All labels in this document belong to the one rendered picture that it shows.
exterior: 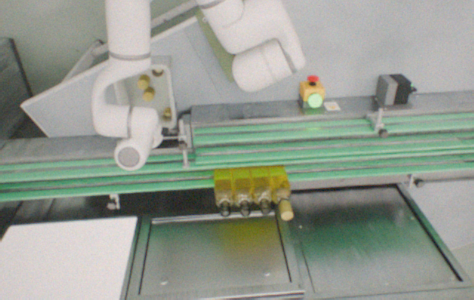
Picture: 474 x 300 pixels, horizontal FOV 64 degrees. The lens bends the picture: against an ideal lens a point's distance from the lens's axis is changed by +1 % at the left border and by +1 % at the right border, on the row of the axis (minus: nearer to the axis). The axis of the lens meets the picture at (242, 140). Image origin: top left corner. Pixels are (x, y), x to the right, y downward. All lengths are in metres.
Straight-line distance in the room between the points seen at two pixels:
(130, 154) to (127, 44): 0.26
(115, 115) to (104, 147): 0.46
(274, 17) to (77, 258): 0.87
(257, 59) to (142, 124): 0.30
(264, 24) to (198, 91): 0.54
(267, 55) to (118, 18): 0.32
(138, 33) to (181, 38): 0.45
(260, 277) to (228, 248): 0.14
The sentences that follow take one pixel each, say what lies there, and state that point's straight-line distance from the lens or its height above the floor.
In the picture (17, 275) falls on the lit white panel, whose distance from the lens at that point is 1.27.
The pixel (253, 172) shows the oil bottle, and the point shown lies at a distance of 1.18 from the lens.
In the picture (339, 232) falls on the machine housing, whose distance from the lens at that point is 1.29.
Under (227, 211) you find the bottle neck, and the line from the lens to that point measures 1.07.
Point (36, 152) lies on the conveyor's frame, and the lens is 1.41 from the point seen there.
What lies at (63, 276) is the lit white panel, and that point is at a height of 1.21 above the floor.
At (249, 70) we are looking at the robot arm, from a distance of 0.86.
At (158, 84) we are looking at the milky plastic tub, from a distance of 1.27.
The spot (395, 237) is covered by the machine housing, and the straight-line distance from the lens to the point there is 1.32.
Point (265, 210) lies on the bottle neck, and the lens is 1.10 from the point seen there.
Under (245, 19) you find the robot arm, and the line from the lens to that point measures 0.81.
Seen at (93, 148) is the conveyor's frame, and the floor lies 0.85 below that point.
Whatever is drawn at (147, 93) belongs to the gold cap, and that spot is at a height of 0.81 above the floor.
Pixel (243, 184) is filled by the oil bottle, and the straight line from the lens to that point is 1.13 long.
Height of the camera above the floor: 1.92
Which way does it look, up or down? 57 degrees down
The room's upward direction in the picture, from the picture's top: 171 degrees clockwise
